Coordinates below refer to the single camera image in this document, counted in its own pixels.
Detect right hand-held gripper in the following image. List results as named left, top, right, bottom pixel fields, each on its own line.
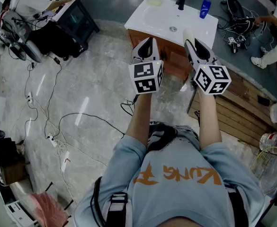
left=184, top=38, right=232, bottom=96

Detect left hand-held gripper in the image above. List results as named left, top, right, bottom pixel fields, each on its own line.
left=128, top=37, right=165, bottom=95

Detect person's left forearm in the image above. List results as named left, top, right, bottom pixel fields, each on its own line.
left=125, top=93, right=153, bottom=149

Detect person's right forearm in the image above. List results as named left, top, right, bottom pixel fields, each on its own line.
left=197, top=88, right=223, bottom=151

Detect wooden vanity cabinet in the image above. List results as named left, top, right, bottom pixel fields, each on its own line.
left=128, top=29, right=194, bottom=80

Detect white ceramic sink basin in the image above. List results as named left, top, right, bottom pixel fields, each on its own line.
left=124, top=0, right=219, bottom=51

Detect spare hand-held gripper device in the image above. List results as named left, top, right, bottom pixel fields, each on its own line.
left=226, top=35, right=248, bottom=54

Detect blue plastic bottle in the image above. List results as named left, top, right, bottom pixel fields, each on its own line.
left=199, top=0, right=212, bottom=19

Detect black faucet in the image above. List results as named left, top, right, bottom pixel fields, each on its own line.
left=172, top=0, right=187, bottom=11

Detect black open case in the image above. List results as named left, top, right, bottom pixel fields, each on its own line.
left=226, top=0, right=246, bottom=19

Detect wooden plank platform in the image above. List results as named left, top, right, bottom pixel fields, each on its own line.
left=187, top=67, right=277, bottom=149

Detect person's denim shorts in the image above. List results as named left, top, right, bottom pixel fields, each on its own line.
left=175, top=125, right=201, bottom=149

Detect grey backpack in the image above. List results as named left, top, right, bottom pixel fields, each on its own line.
left=0, top=9, right=33, bottom=44

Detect person's light blue printed shirt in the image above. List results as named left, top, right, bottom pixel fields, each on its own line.
left=73, top=125, right=266, bottom=227

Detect brown box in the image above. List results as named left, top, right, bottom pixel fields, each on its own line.
left=0, top=159, right=27, bottom=186

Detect pink feathery object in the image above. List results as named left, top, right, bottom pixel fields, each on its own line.
left=30, top=192, right=70, bottom=227

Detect white appliance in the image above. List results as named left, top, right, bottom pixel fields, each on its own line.
left=4, top=199, right=37, bottom=227

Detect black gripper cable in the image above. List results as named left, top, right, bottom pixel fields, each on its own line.
left=120, top=94, right=139, bottom=117

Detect tangle of black cables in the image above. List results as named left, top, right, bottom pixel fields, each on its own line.
left=217, top=7, right=275, bottom=48

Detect long black cable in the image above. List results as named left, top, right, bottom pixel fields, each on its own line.
left=44, top=55, right=126, bottom=140

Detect white cable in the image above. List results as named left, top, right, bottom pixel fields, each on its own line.
left=54, top=140, right=78, bottom=204

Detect black body cable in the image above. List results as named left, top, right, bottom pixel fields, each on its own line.
left=90, top=175, right=107, bottom=227

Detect black harness strap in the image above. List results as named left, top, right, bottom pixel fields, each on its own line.
left=106, top=192, right=129, bottom=227
left=224, top=184, right=249, bottom=227

